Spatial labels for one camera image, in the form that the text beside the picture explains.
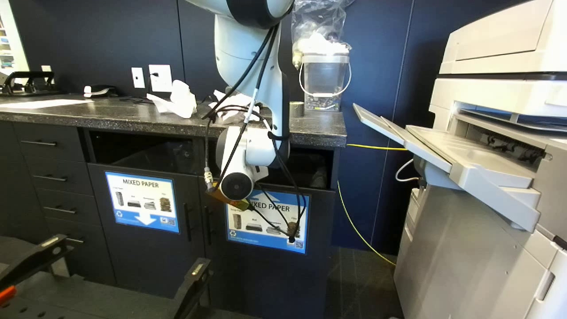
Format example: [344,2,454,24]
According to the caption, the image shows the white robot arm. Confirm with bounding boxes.
[188,0,294,203]

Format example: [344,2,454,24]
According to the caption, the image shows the black recycling bin cabinet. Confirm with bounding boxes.
[87,132,335,319]

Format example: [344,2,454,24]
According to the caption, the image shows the right mixed paper label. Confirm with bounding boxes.
[227,190,310,256]

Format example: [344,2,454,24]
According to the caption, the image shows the mixed paper label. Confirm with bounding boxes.
[227,190,310,256]
[105,172,179,234]

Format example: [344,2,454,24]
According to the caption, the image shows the clear plastic bucket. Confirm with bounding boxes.
[292,36,353,112]

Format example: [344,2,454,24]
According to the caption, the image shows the crumpled white paper left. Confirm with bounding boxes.
[147,80,197,119]

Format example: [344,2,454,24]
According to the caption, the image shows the left mixed paper label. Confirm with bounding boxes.
[105,172,179,234]

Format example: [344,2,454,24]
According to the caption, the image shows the clear plastic bag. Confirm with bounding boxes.
[291,0,356,43]

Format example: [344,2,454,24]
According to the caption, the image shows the white office printer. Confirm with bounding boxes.
[354,0,567,319]

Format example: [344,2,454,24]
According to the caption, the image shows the black drawer cabinet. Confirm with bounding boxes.
[0,121,115,284]

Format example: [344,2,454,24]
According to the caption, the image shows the yellow network cable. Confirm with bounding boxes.
[335,141,411,270]

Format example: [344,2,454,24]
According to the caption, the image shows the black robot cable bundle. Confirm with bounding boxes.
[200,24,310,245]

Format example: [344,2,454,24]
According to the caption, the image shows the white double wall outlet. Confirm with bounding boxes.
[149,64,172,93]

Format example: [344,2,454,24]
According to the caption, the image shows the white single wall plate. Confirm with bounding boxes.
[131,68,145,89]

